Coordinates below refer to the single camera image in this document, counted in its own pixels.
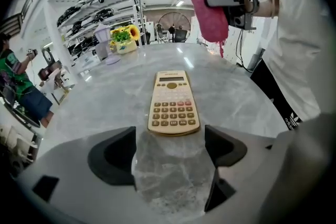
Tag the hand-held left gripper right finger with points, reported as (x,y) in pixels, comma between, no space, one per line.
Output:
(262,165)

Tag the sunflower bouquet in yellow pot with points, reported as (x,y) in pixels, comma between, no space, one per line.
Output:
(125,38)

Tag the wooden chair with white seat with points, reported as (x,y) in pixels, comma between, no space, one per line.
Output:
(53,78)

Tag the beige calculator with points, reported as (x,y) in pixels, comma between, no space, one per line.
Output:
(173,105)

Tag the pink cloth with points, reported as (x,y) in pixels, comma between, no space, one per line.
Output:
(211,13)

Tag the white shelving rack with black items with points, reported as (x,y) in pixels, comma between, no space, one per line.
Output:
(89,23)

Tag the person's white shirt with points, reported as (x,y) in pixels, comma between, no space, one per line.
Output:
(296,42)

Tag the person's black trousers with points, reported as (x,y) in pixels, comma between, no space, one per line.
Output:
(275,94)

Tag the person's right forearm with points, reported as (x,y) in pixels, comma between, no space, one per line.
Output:
(265,6)

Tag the large round floor fan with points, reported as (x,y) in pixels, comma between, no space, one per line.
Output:
(174,22)

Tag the lavender lantern lamp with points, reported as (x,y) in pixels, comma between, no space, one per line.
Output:
(103,42)

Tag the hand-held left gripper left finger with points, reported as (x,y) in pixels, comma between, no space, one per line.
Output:
(65,165)

